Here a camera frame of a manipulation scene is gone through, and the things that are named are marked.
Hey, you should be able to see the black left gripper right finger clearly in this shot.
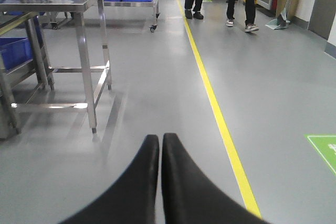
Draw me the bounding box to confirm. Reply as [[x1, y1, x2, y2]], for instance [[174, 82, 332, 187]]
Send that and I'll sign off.
[[161, 133, 264, 223]]

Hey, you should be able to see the blue bin lower left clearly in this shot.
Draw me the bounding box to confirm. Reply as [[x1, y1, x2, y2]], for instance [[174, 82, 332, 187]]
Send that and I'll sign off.
[[1, 37, 33, 70]]

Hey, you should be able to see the stainless steel table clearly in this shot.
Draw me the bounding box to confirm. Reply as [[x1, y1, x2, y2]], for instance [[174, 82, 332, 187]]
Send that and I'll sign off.
[[1, 0, 111, 133]]

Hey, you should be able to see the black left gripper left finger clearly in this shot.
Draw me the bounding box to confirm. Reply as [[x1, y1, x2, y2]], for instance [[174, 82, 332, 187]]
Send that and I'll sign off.
[[63, 134, 160, 223]]

